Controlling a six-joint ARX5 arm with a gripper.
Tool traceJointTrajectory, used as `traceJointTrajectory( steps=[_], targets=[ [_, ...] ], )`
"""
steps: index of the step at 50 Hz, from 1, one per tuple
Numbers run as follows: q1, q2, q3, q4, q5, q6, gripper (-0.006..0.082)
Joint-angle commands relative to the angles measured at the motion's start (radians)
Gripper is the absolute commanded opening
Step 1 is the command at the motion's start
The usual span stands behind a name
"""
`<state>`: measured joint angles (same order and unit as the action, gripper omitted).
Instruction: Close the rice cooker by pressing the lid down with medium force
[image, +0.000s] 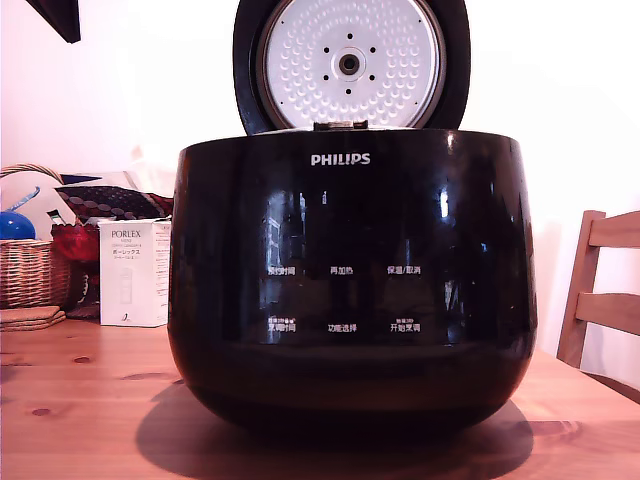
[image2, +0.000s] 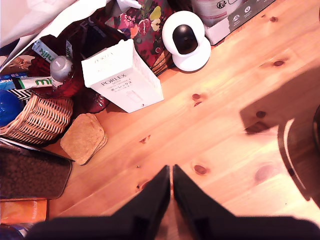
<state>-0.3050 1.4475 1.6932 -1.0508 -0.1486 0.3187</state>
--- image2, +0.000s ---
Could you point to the wicker basket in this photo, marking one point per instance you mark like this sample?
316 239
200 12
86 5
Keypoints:
40 120

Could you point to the blue packet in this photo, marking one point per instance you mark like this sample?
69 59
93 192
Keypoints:
7 83

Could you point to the white green milk carton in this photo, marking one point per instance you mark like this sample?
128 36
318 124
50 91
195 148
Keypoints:
32 82
43 51

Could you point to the grey printed cardboard box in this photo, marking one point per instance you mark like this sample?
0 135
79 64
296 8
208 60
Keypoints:
240 17

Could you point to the white paper bag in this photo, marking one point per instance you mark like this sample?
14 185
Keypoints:
37 15

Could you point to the blue ball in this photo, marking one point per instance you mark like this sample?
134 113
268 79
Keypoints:
8 107

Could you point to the blue plastic item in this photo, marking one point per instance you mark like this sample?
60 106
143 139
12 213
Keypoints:
10 232

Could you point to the cork coaster stack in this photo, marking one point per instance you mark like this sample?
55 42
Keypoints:
82 137

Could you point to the dark maroon bag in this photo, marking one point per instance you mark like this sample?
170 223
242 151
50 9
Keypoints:
100 37

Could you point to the orange box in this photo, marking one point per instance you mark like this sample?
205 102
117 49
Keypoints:
20 211

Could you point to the dark patterned fabric bag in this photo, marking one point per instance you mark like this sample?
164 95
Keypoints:
145 37

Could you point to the red glass bowl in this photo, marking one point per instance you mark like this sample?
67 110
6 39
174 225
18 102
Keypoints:
95 102

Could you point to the bottle with grey cap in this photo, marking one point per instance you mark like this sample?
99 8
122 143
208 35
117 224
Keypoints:
62 70

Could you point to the white Porlex box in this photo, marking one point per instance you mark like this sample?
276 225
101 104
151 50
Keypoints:
120 85

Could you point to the white round security camera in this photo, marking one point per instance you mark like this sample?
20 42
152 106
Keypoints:
185 62

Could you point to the dark speckled tray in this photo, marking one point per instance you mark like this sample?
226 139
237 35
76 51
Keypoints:
30 172

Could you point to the black white zigzag packet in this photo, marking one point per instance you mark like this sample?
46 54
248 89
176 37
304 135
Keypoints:
21 94

